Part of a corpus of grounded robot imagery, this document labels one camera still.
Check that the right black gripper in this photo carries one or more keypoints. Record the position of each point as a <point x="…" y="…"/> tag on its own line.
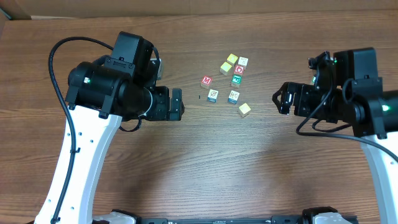
<point x="298" y="99"/>

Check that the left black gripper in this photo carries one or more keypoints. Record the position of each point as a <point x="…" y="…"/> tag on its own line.
<point x="175" y="104"/>

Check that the red M block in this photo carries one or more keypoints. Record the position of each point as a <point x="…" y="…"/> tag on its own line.
<point x="206" y="82"/>

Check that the yellow plain wooden block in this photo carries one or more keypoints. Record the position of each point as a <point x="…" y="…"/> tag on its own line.
<point x="244" y="110"/>

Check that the white block blue H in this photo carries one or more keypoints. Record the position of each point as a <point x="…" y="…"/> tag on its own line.
<point x="233" y="97"/>

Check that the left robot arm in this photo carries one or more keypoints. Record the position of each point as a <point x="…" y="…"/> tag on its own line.
<point x="101" y="95"/>

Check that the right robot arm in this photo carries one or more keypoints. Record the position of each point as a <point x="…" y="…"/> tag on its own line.
<point x="346" y="100"/>

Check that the white block blue side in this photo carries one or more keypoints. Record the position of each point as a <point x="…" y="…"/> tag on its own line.
<point x="212" y="95"/>

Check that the green picture block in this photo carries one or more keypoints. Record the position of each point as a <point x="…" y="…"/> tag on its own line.
<point x="236" y="81"/>

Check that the red circle block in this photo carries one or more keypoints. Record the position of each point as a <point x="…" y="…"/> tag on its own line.
<point x="239" y="70"/>

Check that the white block top right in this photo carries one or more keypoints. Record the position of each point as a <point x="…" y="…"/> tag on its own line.
<point x="243" y="62"/>

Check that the yellow block lower left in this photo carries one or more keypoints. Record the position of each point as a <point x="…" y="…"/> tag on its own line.
<point x="226" y="68"/>

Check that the yellow block upper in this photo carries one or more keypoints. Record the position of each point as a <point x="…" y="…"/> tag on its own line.
<point x="232" y="59"/>

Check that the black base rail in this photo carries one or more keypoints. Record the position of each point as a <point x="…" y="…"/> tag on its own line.
<point x="310" y="215"/>

